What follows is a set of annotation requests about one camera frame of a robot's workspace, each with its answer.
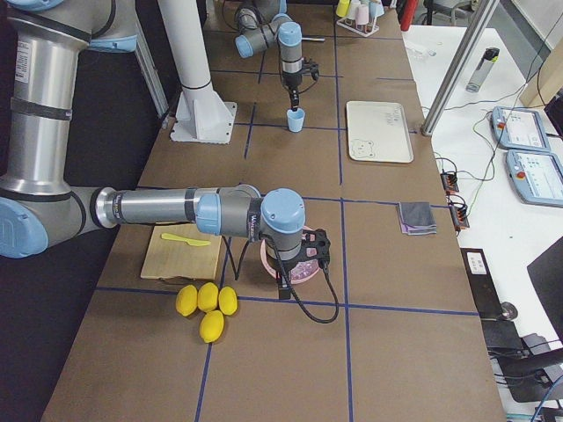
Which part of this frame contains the light blue cup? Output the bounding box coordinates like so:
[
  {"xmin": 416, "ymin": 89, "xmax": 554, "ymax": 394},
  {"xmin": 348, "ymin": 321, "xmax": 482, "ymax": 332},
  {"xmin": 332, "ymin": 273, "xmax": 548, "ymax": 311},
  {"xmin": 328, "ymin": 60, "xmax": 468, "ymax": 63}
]
[{"xmin": 286, "ymin": 108, "xmax": 305, "ymax": 133}]

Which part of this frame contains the white wire cup rack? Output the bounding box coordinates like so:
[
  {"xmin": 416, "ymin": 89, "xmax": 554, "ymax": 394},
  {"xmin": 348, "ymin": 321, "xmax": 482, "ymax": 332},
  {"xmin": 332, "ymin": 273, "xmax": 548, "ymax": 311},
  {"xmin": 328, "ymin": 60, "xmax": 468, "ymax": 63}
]
[{"xmin": 336, "ymin": 18, "xmax": 379, "ymax": 38}]

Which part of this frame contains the grey folded cloth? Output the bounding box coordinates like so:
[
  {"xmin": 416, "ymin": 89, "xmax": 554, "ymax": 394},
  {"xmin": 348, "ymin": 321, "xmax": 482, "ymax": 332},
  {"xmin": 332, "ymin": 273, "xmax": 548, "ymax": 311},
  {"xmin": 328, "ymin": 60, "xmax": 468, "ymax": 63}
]
[{"xmin": 398, "ymin": 201, "xmax": 437, "ymax": 236}]

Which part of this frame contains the pink bowl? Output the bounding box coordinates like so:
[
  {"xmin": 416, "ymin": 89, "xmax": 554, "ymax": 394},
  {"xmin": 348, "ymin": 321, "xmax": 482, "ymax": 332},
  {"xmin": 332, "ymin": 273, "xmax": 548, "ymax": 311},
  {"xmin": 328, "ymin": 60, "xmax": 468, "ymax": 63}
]
[{"xmin": 260, "ymin": 225, "xmax": 320, "ymax": 285}]

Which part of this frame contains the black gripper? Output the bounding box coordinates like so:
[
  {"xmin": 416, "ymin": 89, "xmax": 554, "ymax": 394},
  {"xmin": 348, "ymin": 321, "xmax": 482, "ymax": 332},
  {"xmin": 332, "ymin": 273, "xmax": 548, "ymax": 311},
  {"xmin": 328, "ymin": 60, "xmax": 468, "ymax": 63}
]
[
  {"xmin": 274, "ymin": 229, "xmax": 331, "ymax": 301},
  {"xmin": 281, "ymin": 58, "xmax": 319, "ymax": 110}
]

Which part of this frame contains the teach pendant near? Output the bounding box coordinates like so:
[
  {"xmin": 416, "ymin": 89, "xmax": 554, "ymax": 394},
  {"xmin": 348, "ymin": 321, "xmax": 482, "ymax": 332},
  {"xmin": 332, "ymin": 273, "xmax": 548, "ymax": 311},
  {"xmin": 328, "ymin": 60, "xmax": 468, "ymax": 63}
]
[{"xmin": 506, "ymin": 149, "xmax": 562, "ymax": 207}]

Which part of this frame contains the clear water bottle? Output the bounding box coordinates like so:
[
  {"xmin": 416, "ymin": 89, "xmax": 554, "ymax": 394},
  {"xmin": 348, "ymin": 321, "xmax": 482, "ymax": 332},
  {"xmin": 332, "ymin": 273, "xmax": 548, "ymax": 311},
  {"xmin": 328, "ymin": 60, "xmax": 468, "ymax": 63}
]
[{"xmin": 465, "ymin": 47, "xmax": 500, "ymax": 92}]

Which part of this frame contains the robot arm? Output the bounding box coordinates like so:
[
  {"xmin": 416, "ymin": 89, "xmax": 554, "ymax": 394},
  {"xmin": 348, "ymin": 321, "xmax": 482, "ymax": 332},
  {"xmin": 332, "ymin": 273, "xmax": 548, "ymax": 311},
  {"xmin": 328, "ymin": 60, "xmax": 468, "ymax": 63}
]
[
  {"xmin": 235, "ymin": 1, "xmax": 319, "ymax": 112},
  {"xmin": 1, "ymin": 51, "xmax": 337, "ymax": 313}
]

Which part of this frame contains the yellow-green cup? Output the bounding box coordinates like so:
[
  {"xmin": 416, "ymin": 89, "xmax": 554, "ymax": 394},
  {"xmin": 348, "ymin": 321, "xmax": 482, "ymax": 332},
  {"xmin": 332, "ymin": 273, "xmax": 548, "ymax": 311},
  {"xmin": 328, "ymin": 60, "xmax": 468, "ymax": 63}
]
[{"xmin": 336, "ymin": 0, "xmax": 350, "ymax": 18}]

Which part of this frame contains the aluminium frame post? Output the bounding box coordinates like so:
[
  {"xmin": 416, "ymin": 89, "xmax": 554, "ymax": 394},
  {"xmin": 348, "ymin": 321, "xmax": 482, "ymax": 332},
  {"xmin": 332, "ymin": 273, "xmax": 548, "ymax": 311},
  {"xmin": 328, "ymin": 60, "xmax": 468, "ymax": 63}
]
[{"xmin": 420, "ymin": 0, "xmax": 500, "ymax": 136}]

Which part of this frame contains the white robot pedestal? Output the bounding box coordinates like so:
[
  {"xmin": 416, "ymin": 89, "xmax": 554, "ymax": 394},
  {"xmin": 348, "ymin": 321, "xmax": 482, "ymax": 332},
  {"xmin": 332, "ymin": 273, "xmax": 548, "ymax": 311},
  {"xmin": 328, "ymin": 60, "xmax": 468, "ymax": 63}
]
[{"xmin": 158, "ymin": 0, "xmax": 238, "ymax": 144}]

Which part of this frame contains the wooden cutting board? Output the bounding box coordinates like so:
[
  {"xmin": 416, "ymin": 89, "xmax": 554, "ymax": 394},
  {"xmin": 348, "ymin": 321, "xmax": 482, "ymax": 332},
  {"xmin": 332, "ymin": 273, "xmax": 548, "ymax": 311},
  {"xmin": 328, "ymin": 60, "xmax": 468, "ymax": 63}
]
[{"xmin": 141, "ymin": 224, "xmax": 221, "ymax": 280}]

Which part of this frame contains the cream bear tray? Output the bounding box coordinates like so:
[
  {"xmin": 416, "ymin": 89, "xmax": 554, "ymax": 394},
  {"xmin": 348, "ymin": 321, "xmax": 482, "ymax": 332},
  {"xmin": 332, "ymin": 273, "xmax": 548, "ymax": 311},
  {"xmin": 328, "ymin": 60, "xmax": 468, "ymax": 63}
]
[{"xmin": 346, "ymin": 101, "xmax": 413, "ymax": 164}]

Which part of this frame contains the yellow lemon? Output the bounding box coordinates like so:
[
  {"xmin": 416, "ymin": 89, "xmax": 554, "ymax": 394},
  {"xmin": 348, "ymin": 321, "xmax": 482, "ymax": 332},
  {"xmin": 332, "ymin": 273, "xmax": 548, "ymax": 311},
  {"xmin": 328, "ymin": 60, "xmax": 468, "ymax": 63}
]
[
  {"xmin": 218, "ymin": 286, "xmax": 238, "ymax": 316},
  {"xmin": 197, "ymin": 282, "xmax": 219, "ymax": 313},
  {"xmin": 175, "ymin": 285, "xmax": 198, "ymax": 317},
  {"xmin": 199, "ymin": 309, "xmax": 225, "ymax": 343}
]

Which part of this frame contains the yellow plastic knife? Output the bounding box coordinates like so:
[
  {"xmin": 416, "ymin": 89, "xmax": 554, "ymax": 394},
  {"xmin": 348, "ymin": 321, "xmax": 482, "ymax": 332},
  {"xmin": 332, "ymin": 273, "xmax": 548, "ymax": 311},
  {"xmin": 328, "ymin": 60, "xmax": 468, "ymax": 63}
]
[{"xmin": 160, "ymin": 233, "xmax": 211, "ymax": 247}]

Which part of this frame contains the teach pendant far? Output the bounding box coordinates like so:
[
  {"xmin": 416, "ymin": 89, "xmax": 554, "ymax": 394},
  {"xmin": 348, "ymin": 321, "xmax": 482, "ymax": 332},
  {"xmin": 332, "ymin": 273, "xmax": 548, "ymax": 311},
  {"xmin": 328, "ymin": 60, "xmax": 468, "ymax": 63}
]
[{"xmin": 491, "ymin": 106, "xmax": 551, "ymax": 151}]

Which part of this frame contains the pink cup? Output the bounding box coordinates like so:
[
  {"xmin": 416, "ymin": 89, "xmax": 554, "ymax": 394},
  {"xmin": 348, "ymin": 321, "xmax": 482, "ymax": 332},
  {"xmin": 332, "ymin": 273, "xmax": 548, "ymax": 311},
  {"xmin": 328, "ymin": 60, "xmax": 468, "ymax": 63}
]
[{"xmin": 355, "ymin": 4, "xmax": 369, "ymax": 26}]

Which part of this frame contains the teach pendant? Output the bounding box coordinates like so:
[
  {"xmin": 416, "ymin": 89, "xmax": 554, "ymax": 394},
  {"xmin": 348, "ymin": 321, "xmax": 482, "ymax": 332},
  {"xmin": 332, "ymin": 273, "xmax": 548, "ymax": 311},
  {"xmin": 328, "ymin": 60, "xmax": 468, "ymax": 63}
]
[
  {"xmin": 491, "ymin": 106, "xmax": 551, "ymax": 151},
  {"xmin": 506, "ymin": 149, "xmax": 562, "ymax": 207}
]

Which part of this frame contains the pile of clear ice cubes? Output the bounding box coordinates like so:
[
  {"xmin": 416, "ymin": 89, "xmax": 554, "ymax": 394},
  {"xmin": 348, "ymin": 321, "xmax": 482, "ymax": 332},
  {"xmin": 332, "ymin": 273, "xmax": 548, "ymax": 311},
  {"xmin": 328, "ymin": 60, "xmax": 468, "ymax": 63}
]
[{"xmin": 290, "ymin": 259, "xmax": 319, "ymax": 283}]

